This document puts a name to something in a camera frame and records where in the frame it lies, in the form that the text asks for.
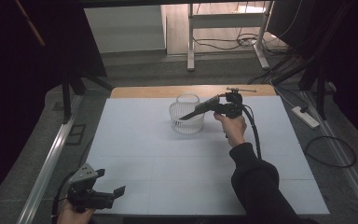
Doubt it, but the dark curtain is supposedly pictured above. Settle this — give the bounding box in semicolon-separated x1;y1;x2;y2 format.
0;0;108;216
266;0;358;150

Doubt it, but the wooden stick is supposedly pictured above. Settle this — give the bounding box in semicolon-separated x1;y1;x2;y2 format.
14;0;47;48

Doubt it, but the white power strip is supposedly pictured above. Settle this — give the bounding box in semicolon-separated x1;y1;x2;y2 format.
291;105;321;130

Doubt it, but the aluminium floor rail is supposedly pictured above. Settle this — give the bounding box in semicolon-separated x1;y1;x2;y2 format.
17;94;84;224
301;90;358;223

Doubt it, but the tangle of floor cables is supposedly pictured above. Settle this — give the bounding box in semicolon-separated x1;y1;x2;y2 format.
192;27;295;55

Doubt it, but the person's right hand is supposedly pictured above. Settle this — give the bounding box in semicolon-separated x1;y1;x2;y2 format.
213;111;248;149

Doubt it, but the dark floor socket plate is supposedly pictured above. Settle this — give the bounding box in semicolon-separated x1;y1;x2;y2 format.
65;123;87;147

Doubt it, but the left hand-held gripper cable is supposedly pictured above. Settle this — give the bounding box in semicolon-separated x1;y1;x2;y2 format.
51;170;77;224

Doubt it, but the black looped floor cable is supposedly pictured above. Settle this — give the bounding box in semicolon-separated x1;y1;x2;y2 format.
304;135;357;169

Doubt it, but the wooden table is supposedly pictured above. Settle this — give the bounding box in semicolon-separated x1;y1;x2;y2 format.
110;84;277;99

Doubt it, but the white desk frame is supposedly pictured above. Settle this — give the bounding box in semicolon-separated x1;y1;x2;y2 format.
186;0;275;72

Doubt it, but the person's left hand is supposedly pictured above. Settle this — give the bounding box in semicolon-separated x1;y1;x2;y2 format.
56;199;96;224

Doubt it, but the white table mat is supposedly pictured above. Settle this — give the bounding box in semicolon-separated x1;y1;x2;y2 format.
82;95;330;217

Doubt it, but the right hand-held gripper cable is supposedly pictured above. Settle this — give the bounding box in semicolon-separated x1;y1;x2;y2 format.
241;105;263;161

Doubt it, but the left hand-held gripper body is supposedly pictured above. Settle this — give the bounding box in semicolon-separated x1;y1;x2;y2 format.
66;162;117;214

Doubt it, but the black metal stand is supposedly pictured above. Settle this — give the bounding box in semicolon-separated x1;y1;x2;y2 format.
271;54;330;121
60;70;116;124

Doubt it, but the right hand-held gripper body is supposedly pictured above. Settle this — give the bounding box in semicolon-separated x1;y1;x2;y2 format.
221;87;258;119

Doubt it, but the hand-held gripper cable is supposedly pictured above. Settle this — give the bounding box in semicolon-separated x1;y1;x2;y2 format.
51;170;77;224
241;105;263;161

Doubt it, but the white mesh basket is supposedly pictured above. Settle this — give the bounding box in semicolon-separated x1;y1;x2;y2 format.
169;91;207;135

